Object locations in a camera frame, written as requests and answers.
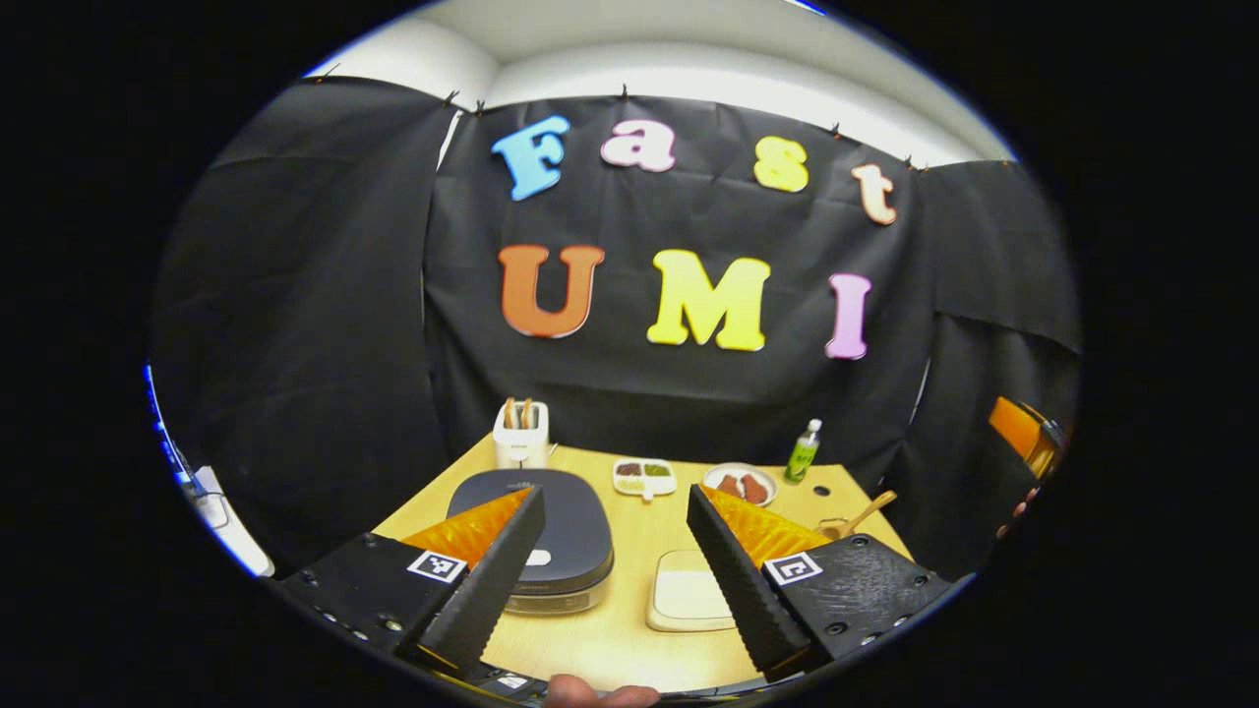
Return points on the green drink bottle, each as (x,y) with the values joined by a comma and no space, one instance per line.
(802,457)

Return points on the black and silver rice cooker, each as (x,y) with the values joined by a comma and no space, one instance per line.
(575,531)

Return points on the brown meat piece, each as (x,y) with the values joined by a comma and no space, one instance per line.
(728,484)
(754,488)

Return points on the wooden spoon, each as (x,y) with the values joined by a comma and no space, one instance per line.
(870,508)

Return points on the black backdrop cloth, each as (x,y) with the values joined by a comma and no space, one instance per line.
(639,216)

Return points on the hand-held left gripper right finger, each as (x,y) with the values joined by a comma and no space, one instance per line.
(749,590)

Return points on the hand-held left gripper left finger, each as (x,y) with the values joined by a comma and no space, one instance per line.
(487,590)

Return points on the white round plate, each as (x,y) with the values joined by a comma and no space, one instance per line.
(713,474)

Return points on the white divided bean dish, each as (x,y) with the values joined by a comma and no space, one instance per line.
(644,477)

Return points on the white toaster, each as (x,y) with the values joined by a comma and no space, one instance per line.
(521,447)

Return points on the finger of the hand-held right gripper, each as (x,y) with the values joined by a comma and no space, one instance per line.
(1011,428)

